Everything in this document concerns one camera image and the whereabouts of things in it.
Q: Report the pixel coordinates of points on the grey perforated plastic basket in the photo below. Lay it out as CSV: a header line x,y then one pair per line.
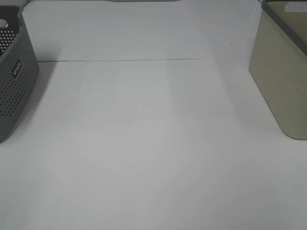
x,y
19,68

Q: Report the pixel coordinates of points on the beige plastic storage basket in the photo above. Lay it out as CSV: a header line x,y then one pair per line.
x,y
278,63

